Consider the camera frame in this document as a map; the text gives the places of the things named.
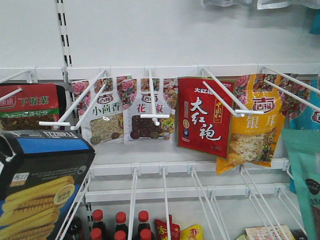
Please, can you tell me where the black Franzzi cookie box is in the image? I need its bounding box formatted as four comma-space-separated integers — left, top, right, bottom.
0, 130, 96, 240

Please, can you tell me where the teal goji berry pouch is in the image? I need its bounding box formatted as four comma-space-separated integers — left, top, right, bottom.
281, 129, 320, 240

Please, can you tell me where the sichuan pepper spice pouch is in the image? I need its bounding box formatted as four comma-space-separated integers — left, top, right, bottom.
117, 76, 178, 145

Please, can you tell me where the red tea pouch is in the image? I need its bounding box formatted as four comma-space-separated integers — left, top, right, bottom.
177, 77, 233, 159

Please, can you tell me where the white centre display hook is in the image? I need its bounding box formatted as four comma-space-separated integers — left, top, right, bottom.
140, 68, 170, 127

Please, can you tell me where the fennel seed spice pouch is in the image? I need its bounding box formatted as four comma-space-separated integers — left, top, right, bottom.
71, 77, 124, 146

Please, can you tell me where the white T-end display hook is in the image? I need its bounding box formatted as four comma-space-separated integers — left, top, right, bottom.
38, 68, 108, 131

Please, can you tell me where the white right display hook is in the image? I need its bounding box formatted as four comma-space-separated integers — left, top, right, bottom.
200, 66, 265, 118

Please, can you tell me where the yellow white fungus pouch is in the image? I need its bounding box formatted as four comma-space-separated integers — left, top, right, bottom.
216, 73, 311, 174

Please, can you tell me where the red seasoning sachet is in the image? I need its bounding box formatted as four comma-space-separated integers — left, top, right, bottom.
154, 214, 181, 240

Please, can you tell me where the yellow snack sachet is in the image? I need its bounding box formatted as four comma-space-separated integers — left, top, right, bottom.
180, 224, 205, 240

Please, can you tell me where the red pickled vegetable pouch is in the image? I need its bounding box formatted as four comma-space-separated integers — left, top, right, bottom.
0, 83, 67, 131

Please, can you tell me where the blue red date pouch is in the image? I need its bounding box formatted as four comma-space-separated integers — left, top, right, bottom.
289, 79, 320, 194

